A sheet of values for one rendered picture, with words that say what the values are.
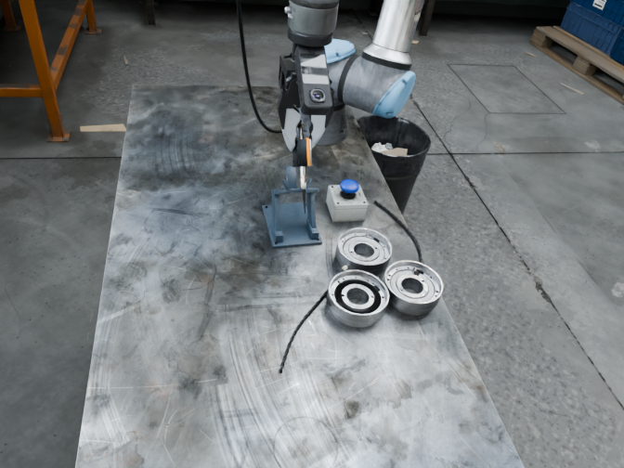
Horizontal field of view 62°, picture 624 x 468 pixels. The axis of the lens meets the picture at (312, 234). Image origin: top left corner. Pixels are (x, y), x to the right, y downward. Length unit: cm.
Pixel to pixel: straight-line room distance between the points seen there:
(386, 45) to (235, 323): 69
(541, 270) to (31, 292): 205
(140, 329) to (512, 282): 175
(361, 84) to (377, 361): 64
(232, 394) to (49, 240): 162
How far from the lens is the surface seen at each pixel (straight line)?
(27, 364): 193
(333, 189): 110
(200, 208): 110
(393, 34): 122
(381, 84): 121
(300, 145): 92
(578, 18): 502
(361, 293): 93
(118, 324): 90
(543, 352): 214
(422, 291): 95
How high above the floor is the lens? 149
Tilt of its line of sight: 41 degrees down
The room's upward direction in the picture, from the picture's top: 8 degrees clockwise
